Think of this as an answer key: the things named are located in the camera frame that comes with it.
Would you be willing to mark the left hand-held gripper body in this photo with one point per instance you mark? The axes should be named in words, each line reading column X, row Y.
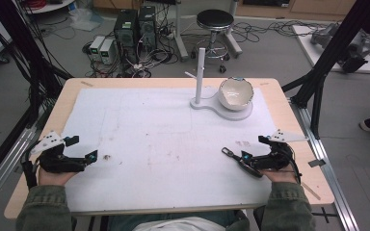
column 55, row 160

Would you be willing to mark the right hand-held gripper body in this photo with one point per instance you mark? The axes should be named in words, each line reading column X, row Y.
column 277, row 157

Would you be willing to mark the person's left hand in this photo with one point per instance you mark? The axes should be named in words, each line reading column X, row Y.
column 54, row 178

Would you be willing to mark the person's right hand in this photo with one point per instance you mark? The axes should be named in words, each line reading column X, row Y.
column 279, row 176

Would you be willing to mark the black tape piece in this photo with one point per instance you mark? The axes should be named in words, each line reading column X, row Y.
column 316, row 163

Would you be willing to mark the thin wooden stick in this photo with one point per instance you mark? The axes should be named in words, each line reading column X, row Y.
column 311, row 191

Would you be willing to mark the white ceramic bowl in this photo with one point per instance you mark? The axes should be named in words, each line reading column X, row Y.
column 236, row 94

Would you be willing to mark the white table mat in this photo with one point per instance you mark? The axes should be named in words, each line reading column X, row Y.
column 160, row 150

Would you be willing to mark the white peg stand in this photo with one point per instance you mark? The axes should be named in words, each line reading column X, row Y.
column 202, row 96

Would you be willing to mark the person's lap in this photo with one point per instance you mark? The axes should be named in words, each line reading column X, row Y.
column 179, row 223

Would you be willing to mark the white power supply box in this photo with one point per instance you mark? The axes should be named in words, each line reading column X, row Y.
column 107, row 51
column 96, row 46

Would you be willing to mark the white floor board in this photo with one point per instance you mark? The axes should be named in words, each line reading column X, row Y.
column 305, row 45

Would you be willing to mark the black computer tower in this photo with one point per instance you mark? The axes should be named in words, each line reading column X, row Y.
column 126, row 35
column 147, row 27

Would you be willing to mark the clear plastic bag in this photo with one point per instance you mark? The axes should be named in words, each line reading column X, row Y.
column 85, row 19

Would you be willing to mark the grey robot device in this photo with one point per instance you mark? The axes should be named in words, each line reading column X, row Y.
column 353, row 48

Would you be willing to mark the black round stool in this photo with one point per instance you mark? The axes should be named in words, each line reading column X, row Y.
column 215, row 22

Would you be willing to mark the aluminium floor rail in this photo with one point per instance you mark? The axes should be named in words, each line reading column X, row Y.
column 3, row 173
column 327, row 173

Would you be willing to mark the black metal frame post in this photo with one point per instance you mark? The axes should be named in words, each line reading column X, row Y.
column 29, row 54
column 330, row 54

